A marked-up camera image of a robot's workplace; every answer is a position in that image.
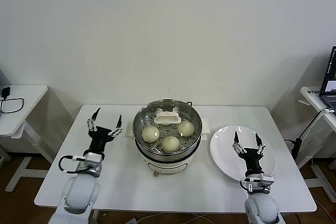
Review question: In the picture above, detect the perforated steel steamer basket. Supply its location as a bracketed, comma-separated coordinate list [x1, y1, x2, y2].
[132, 99, 204, 157]

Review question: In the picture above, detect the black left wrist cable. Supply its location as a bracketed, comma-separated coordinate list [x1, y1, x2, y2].
[58, 155, 89, 175]

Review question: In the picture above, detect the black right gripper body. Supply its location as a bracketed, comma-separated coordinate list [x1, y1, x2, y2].
[240, 148, 264, 176]

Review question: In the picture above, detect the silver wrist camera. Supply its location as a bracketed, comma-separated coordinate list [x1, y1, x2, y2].
[72, 152, 104, 171]
[246, 173, 275, 192]

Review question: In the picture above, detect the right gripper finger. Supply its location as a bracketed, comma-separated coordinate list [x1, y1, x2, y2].
[255, 133, 266, 156]
[232, 131, 247, 155]

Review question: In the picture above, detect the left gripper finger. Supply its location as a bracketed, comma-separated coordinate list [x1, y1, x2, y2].
[86, 107, 101, 133]
[109, 114, 124, 138]

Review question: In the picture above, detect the small white side table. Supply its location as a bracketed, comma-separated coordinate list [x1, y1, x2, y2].
[0, 84, 50, 192]

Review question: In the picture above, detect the white electric cooker pot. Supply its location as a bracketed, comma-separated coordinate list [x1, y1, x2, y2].
[126, 119, 212, 177]

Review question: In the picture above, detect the white steamed baozi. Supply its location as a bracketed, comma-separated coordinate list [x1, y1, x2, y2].
[161, 136, 181, 154]
[177, 121, 195, 137]
[141, 126, 160, 143]

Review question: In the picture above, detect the round white plate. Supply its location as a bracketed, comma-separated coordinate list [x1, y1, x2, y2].
[209, 125, 277, 184]

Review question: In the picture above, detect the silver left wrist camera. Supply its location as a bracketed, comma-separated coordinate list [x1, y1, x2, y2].
[72, 152, 104, 171]

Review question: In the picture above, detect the round glass pot lid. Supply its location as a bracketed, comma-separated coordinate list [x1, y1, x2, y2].
[133, 99, 204, 155]

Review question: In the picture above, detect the black looped cable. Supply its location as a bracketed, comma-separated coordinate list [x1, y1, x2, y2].
[0, 95, 25, 114]

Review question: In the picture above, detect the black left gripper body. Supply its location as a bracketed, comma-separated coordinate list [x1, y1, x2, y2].
[83, 126, 115, 156]

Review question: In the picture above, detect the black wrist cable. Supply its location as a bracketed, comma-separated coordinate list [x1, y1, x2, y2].
[239, 177, 254, 195]
[58, 155, 89, 175]

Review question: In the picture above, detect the white laptop cable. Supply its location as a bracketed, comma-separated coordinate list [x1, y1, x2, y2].
[301, 108, 336, 141]

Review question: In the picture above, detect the white desk with laptop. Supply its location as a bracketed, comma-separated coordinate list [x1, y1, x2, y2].
[299, 86, 336, 190]

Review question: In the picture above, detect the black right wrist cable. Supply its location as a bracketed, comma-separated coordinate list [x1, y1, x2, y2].
[239, 177, 254, 195]

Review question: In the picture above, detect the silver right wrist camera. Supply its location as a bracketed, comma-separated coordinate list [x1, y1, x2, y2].
[246, 173, 275, 192]

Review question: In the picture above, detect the dark open laptop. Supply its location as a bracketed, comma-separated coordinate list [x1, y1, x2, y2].
[319, 46, 336, 111]

